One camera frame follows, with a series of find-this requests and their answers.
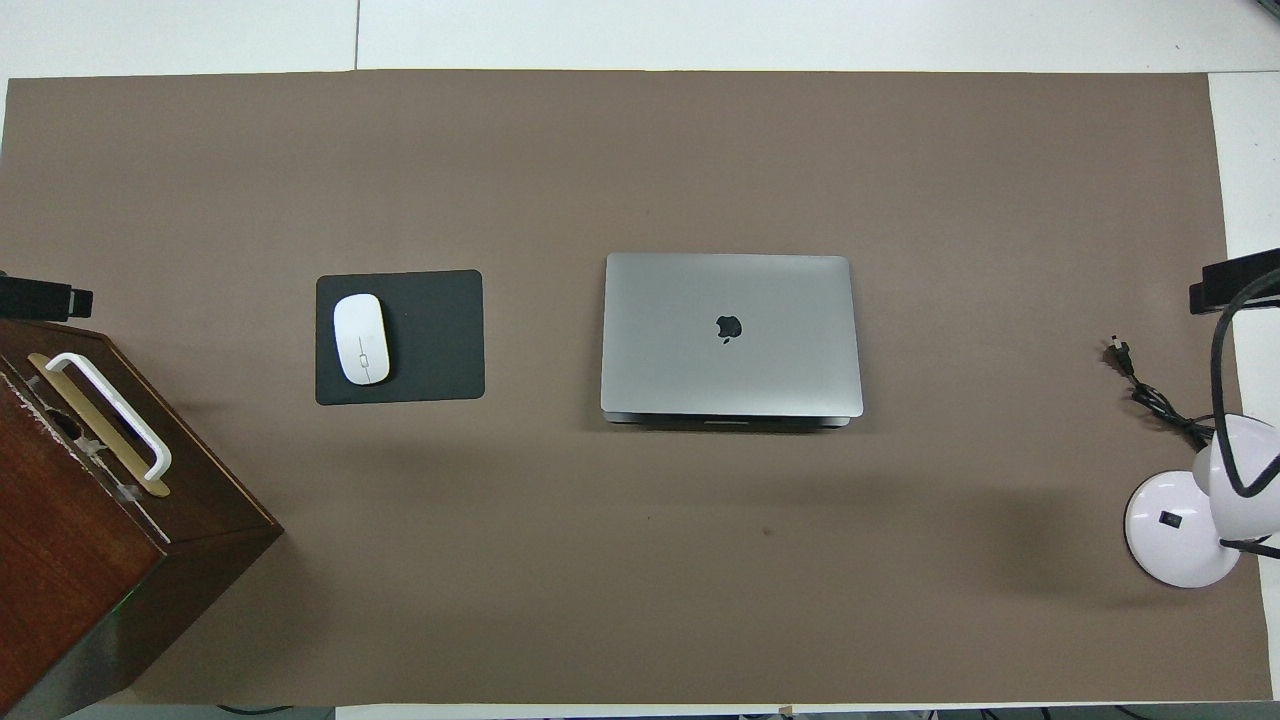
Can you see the grey aluminium laptop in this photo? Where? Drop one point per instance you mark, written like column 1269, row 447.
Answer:
column 780, row 350

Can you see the white desk lamp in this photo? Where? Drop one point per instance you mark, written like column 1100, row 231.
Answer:
column 1170, row 530

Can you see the dark brown wooden box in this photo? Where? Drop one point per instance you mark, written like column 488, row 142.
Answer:
column 80, row 560

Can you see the white computer mouse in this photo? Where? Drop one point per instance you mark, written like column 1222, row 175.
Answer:
column 360, row 335

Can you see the black mouse pad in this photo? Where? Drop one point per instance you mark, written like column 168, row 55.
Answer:
column 440, row 340

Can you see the brown table mat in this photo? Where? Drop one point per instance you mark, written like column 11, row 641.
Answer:
column 600, row 150

